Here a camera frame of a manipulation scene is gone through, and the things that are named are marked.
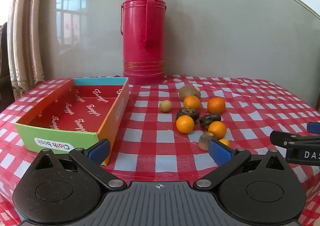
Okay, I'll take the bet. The small yellow-green round fruit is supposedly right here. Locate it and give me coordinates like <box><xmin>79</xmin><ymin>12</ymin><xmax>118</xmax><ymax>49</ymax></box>
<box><xmin>159</xmin><ymin>100</ymin><xmax>173</xmax><ymax>113</ymax></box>

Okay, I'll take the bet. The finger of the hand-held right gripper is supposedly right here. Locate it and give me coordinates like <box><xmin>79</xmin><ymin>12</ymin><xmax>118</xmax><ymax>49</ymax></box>
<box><xmin>307</xmin><ymin>122</ymin><xmax>320</xmax><ymax>134</ymax></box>
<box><xmin>270</xmin><ymin>130</ymin><xmax>320</xmax><ymax>166</ymax></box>

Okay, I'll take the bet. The brown kiwi with sticker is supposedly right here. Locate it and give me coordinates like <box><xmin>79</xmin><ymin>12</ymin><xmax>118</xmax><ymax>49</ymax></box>
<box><xmin>178</xmin><ymin>85</ymin><xmax>201</xmax><ymax>102</ymax></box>

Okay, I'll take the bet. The orange mandarin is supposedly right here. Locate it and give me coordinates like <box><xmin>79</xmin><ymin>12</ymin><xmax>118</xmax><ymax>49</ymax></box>
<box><xmin>207</xmin><ymin>97</ymin><xmax>226</xmax><ymax>114</ymax></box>
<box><xmin>208</xmin><ymin>121</ymin><xmax>227</xmax><ymax>140</ymax></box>
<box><xmin>183</xmin><ymin>95</ymin><xmax>201</xmax><ymax>111</ymax></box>
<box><xmin>176</xmin><ymin>115</ymin><xmax>195</xmax><ymax>134</ymax></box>

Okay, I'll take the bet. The red thermos flask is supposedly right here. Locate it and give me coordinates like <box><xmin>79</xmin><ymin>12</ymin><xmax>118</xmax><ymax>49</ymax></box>
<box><xmin>120</xmin><ymin>0</ymin><xmax>167</xmax><ymax>86</ymax></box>

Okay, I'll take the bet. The beige curtain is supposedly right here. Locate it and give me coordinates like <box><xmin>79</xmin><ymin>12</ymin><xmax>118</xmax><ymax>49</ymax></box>
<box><xmin>6</xmin><ymin>0</ymin><xmax>64</xmax><ymax>101</ymax></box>

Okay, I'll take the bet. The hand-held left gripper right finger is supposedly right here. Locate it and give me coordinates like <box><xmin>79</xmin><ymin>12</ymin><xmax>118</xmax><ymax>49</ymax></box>
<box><xmin>194</xmin><ymin>139</ymin><xmax>286</xmax><ymax>191</ymax></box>

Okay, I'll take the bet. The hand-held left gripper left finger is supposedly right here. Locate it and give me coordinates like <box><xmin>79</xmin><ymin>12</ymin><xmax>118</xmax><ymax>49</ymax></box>
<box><xmin>34</xmin><ymin>138</ymin><xmax>128</xmax><ymax>191</ymax></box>

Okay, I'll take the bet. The dark furniture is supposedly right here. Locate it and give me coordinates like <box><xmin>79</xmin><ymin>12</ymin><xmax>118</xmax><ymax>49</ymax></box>
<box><xmin>0</xmin><ymin>22</ymin><xmax>9</xmax><ymax>114</ymax></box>

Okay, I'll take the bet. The dark brown wrinkled fruit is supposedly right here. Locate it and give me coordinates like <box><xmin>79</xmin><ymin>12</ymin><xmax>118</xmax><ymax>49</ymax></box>
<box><xmin>199</xmin><ymin>113</ymin><xmax>222</xmax><ymax>130</ymax></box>
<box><xmin>176</xmin><ymin>107</ymin><xmax>200</xmax><ymax>121</ymax></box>

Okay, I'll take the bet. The red white checkered tablecloth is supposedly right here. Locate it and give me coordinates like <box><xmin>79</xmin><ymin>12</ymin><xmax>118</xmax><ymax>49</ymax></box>
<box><xmin>0</xmin><ymin>74</ymin><xmax>320</xmax><ymax>226</ymax></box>

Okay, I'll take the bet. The round glass panel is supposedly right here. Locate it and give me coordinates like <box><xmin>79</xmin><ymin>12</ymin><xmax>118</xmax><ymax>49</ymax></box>
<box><xmin>37</xmin><ymin>0</ymin><xmax>320</xmax><ymax>80</ymax></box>

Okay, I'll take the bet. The greyish brown round fruit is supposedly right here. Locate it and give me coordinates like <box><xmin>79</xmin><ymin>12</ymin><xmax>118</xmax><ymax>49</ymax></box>
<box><xmin>198</xmin><ymin>131</ymin><xmax>218</xmax><ymax>151</ymax></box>

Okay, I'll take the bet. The colourful cardboard box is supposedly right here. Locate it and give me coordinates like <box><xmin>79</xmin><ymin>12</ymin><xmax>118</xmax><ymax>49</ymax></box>
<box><xmin>14</xmin><ymin>77</ymin><xmax>130</xmax><ymax>166</ymax></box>

